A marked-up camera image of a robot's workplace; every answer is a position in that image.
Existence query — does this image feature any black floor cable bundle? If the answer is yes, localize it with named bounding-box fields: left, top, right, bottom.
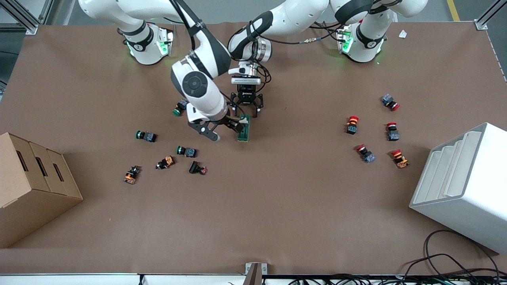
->
left=287, top=272, right=507, bottom=285

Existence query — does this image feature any white table edge rail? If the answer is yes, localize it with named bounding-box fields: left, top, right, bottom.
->
left=0, top=272, right=507, bottom=285

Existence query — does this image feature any white stepped sorting box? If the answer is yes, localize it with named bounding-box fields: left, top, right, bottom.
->
left=409, top=122, right=507, bottom=255

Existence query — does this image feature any aluminium frame post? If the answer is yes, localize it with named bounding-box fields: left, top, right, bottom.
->
left=0, top=0, right=39, bottom=35
left=475, top=0, right=507, bottom=31

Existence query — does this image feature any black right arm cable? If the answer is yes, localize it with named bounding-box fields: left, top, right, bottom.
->
left=168, top=0, right=206, bottom=52

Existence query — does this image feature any metal table edge bracket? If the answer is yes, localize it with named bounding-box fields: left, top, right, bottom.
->
left=245, top=262, right=268, bottom=285

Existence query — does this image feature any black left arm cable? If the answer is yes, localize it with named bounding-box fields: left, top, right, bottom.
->
left=253, top=22, right=349, bottom=86

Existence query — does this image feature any black looped floor cable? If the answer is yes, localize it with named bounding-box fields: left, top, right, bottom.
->
left=404, top=229, right=501, bottom=276

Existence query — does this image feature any green load switch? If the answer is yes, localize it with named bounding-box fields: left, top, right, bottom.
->
left=237, top=114, right=252, bottom=142

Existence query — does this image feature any red button orange contact block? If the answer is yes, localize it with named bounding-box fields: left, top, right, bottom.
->
left=391, top=149, right=409, bottom=169

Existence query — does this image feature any brown table cover mat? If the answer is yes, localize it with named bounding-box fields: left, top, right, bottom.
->
left=0, top=21, right=507, bottom=276

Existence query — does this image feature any brown cardboard sorting box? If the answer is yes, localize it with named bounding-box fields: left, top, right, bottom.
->
left=0, top=132, right=84, bottom=249

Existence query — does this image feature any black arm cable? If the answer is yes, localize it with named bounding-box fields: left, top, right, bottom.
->
left=168, top=0, right=206, bottom=52
left=253, top=22, right=349, bottom=86

